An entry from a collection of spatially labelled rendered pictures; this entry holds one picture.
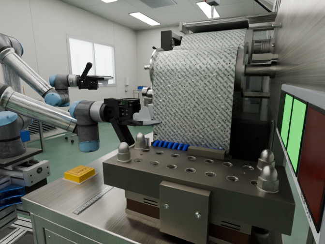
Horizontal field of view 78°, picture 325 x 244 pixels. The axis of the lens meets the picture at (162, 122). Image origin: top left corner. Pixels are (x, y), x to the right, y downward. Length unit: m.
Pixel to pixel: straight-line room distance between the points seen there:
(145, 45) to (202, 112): 6.60
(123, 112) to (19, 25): 4.02
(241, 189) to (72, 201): 0.44
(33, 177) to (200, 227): 1.01
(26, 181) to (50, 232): 0.63
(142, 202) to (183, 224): 0.11
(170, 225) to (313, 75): 0.37
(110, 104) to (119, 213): 0.34
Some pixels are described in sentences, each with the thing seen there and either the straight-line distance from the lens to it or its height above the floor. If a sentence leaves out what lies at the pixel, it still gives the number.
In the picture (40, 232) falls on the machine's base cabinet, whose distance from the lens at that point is 0.73.
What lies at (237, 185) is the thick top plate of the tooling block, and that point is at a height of 1.03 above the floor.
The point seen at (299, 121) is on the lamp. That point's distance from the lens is 0.18.
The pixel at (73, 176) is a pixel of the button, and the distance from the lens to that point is 0.73.
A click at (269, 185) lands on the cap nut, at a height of 1.04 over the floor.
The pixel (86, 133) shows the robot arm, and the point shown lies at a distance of 0.78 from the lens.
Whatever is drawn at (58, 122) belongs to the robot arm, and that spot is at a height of 1.06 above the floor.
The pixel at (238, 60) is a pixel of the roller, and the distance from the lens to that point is 0.56.
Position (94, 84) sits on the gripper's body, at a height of 1.19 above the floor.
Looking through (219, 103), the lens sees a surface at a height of 1.16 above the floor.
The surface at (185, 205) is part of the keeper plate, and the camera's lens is 0.42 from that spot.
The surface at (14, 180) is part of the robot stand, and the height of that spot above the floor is 0.70.
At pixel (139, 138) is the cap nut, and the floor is 1.06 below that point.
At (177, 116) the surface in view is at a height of 1.12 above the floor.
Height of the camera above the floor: 1.23
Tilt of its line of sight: 12 degrees down
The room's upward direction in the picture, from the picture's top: straight up
